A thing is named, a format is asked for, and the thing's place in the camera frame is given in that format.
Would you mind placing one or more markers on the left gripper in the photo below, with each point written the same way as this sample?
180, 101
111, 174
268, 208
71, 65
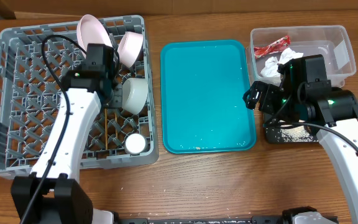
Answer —
117, 101

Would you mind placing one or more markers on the red snack wrapper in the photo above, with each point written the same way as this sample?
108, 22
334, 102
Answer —
276, 46

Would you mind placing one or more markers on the white napkin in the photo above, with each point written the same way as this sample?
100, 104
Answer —
271, 64

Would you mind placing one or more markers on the teal plastic serving tray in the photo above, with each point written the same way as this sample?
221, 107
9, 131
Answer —
202, 85

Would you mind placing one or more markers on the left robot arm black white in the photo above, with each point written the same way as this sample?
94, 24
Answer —
51, 193

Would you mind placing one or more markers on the clear plastic waste bin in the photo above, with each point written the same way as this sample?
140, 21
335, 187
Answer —
332, 42

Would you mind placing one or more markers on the large pink round plate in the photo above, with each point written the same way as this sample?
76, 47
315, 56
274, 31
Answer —
89, 30

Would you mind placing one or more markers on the pile of white rice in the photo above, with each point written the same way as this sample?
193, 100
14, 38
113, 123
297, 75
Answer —
282, 136

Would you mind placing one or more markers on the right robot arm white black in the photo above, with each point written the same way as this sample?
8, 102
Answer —
339, 140

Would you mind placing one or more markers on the grey bowl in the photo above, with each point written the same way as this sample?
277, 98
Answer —
134, 94

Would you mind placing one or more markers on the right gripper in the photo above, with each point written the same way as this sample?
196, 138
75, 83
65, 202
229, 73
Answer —
266, 98

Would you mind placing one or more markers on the grey plastic dishwasher rack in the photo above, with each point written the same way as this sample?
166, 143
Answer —
30, 57

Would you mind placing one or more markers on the small pink bowl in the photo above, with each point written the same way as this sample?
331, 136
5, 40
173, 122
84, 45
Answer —
129, 48

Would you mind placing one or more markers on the cardboard panel backdrop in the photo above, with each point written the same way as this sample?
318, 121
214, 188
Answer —
9, 8

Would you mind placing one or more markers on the black waste tray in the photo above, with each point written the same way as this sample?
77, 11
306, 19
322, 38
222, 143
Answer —
312, 106

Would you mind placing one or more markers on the white cup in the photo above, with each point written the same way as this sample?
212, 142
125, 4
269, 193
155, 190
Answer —
135, 144

